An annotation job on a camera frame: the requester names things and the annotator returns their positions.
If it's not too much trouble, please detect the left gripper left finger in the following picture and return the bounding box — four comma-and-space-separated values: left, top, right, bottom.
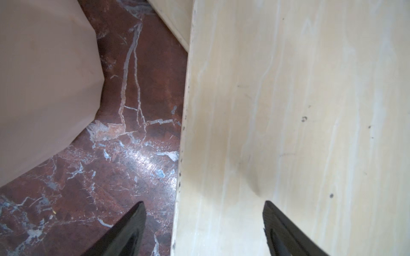
83, 201, 146, 256

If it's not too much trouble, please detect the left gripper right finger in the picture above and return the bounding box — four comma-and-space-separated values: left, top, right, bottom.
262, 201, 327, 256

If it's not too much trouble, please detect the plywood board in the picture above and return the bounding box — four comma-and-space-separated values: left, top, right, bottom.
171, 1, 410, 256
148, 0, 194, 52

